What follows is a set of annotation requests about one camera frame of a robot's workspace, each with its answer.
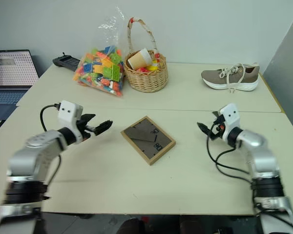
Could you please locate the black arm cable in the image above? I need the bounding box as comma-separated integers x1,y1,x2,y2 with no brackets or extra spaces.
40,103,63,186
206,123,254,183

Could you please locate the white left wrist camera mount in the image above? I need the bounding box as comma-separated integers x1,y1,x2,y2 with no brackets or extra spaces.
57,99,84,142

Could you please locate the black handheld controller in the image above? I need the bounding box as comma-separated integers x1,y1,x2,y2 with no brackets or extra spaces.
52,51,80,73

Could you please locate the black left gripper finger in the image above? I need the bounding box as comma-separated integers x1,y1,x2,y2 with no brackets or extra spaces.
92,119,114,137
81,113,97,123

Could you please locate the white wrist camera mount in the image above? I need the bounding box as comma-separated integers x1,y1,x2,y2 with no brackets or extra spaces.
57,99,84,142
218,103,241,142

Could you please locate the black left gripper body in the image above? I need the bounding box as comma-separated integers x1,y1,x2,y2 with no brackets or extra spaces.
75,118,97,142

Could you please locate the wicker basket with handle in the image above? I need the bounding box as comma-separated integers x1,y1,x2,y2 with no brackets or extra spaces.
123,17,169,93

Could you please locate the blue laptop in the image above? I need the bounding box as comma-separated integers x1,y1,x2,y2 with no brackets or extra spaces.
0,49,40,121

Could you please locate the plastic bag of colourful blocks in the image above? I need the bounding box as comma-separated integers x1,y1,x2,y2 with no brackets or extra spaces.
72,6,126,99

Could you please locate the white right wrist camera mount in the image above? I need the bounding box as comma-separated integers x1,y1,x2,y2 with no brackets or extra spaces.
218,103,241,142

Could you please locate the taupe sneaker with white sole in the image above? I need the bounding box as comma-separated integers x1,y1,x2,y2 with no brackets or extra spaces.
201,62,261,95

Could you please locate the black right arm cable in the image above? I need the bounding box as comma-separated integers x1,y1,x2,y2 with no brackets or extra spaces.
206,123,254,183

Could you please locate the wooden picture frame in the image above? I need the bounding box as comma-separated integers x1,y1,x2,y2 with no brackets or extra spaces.
120,116,176,166

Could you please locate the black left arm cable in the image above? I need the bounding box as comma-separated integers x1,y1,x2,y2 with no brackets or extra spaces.
40,103,63,186

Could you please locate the brown and white paper cup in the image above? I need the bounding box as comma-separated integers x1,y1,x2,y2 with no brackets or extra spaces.
126,48,153,71

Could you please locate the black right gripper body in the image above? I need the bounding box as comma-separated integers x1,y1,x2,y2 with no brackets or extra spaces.
210,116,226,141

